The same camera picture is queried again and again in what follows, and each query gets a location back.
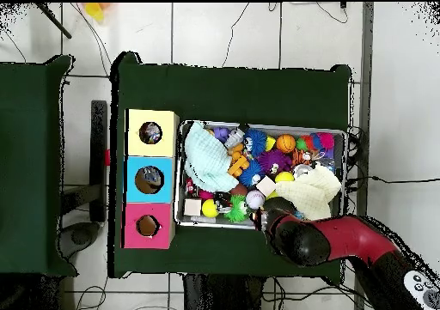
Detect mint green cloth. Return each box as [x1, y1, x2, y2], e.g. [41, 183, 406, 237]
[183, 120, 239, 194]

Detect clear plastic packet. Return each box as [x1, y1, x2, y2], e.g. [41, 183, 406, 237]
[140, 168, 164, 191]

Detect multicolour cartoon print cloth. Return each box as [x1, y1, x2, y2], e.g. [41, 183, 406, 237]
[140, 123, 162, 144]

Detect shallow clear mesh bin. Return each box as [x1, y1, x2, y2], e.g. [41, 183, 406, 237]
[174, 120, 347, 235]

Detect wooden box with three holes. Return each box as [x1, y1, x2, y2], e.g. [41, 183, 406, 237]
[122, 108, 180, 251]

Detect orange plastic toy brick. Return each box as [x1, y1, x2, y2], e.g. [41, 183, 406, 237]
[228, 144, 252, 179]

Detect yellow ball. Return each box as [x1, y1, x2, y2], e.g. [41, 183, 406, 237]
[274, 171, 295, 185]
[201, 199, 220, 219]

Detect green spiky ball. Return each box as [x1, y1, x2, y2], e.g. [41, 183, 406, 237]
[226, 195, 249, 225]

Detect white toy baseball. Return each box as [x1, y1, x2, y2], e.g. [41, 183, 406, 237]
[246, 189, 266, 210]

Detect small wooden cube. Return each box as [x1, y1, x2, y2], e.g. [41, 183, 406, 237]
[184, 198, 204, 217]

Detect orange toy basketball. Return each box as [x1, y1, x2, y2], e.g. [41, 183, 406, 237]
[277, 134, 297, 155]

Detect cream yellow cloth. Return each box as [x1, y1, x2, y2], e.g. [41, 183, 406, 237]
[274, 165, 343, 223]

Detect pink spiky ball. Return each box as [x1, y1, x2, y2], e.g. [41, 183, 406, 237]
[315, 132, 337, 152]

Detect black chair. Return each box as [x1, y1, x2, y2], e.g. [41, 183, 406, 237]
[60, 100, 111, 259]

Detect grey metal beam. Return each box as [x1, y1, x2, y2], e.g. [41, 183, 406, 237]
[352, 2, 376, 310]

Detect green cloth side table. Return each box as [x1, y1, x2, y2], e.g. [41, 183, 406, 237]
[0, 54, 76, 277]

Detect yellow floor object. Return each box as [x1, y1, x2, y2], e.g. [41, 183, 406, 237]
[83, 3, 107, 22]

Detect black rod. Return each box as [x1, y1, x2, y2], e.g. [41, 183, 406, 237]
[34, 3, 73, 40]

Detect black cable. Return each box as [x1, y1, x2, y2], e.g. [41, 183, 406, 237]
[345, 125, 440, 193]
[221, 2, 252, 69]

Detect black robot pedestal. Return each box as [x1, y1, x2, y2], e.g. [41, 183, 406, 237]
[181, 274, 271, 310]

